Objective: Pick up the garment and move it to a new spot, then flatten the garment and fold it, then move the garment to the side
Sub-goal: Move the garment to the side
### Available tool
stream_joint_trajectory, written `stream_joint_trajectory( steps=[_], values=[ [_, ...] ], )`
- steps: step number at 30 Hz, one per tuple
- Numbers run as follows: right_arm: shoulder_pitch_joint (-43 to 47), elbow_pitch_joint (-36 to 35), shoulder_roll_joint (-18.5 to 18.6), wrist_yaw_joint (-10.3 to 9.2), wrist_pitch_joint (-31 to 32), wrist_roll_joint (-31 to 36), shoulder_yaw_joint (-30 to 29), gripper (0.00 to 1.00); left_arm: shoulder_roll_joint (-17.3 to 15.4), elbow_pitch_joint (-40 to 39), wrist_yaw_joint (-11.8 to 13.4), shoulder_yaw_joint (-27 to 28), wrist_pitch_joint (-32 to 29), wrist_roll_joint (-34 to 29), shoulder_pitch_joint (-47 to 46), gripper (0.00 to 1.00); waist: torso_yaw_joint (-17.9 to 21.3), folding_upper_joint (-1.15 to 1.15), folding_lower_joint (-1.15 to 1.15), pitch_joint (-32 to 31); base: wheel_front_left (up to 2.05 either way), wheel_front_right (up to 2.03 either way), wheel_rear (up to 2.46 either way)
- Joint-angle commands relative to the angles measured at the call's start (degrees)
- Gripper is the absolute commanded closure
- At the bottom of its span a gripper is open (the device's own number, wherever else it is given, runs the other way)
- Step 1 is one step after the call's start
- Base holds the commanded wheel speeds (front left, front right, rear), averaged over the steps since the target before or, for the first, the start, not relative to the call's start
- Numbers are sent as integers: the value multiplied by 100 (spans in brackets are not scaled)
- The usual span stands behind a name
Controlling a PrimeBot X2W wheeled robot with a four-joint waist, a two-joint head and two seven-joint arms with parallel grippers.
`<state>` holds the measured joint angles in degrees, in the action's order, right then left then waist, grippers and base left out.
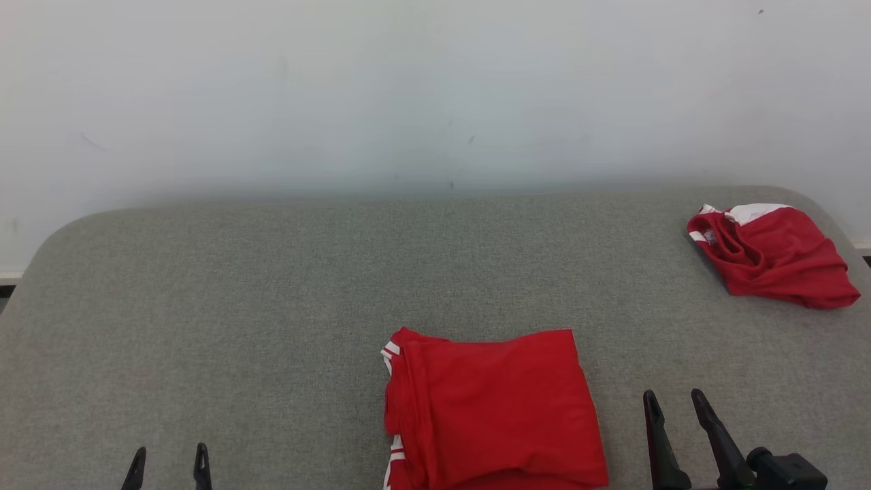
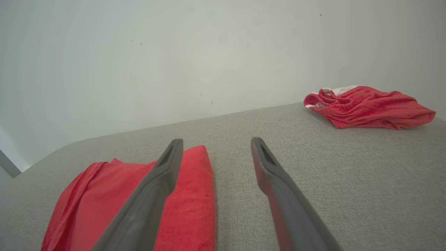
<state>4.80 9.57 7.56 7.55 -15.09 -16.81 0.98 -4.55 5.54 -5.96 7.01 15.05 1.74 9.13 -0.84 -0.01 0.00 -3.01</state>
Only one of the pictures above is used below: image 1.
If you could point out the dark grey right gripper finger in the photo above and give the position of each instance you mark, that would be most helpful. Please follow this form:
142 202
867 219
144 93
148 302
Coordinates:
721 446
661 449

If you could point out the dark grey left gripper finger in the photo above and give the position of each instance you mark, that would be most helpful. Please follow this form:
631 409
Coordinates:
202 469
135 473

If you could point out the red jersey with black lettering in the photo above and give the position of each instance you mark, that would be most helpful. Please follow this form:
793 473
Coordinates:
497 408

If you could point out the red shorts with white stripe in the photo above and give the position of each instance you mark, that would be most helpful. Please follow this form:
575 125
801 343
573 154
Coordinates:
776 258

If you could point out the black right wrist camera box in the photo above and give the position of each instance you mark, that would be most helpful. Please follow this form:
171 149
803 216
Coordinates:
789 473

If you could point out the white wall baseboard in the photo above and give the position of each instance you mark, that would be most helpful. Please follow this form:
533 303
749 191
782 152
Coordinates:
10 278

